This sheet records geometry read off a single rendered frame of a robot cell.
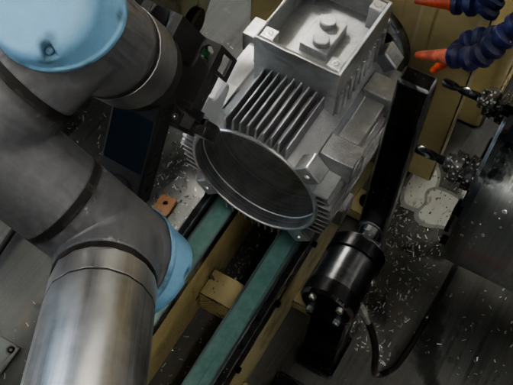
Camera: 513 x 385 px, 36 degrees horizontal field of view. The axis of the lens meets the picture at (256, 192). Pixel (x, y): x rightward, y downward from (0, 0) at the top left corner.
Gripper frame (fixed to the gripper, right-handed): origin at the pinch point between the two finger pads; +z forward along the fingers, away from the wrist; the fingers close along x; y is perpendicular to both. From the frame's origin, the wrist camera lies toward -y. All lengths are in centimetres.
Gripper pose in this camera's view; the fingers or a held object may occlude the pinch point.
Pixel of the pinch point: (198, 131)
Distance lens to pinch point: 81.7
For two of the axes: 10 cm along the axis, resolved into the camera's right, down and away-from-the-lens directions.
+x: -8.7, -4.3, 2.4
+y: 4.4, -9.0, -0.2
